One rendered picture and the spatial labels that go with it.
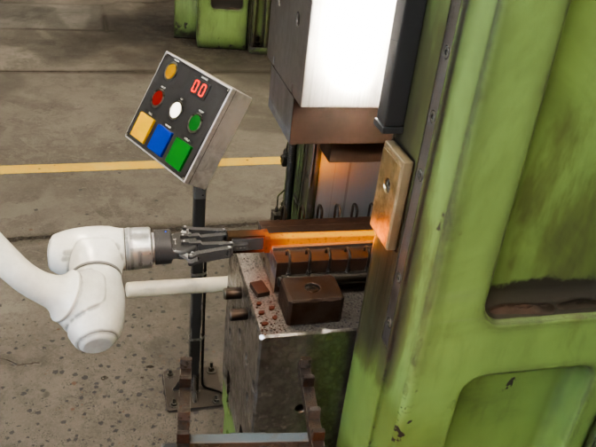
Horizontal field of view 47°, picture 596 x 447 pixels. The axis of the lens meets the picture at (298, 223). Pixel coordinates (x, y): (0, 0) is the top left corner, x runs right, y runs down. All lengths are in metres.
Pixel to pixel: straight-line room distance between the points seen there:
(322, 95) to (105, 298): 0.55
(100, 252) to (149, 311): 1.53
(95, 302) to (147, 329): 1.53
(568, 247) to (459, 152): 0.33
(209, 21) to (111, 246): 4.91
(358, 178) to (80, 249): 0.71
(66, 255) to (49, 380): 1.27
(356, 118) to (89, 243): 0.59
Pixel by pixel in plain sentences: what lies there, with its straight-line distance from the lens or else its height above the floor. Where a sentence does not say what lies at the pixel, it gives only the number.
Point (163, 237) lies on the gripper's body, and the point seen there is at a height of 1.03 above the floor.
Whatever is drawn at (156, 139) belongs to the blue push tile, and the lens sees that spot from 1.98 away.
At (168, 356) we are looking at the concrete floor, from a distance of 2.73.
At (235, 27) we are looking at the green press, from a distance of 6.28.
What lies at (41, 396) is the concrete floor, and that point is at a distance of 2.63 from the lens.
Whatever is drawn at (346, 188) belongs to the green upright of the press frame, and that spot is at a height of 1.03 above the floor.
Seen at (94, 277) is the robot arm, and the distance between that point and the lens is 1.37.
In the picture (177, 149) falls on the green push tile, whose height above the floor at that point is 1.02.
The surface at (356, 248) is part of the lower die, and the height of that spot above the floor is 0.99.
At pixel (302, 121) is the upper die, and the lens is 1.34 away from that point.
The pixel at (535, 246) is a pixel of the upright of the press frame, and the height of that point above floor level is 1.24.
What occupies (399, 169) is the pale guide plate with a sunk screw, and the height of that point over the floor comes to 1.34.
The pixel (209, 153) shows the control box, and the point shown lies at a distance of 1.86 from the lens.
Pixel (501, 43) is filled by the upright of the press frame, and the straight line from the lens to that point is 0.96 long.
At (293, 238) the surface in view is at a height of 1.01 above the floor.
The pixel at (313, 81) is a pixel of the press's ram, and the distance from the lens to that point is 1.26.
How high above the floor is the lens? 1.82
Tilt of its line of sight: 30 degrees down
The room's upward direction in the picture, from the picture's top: 7 degrees clockwise
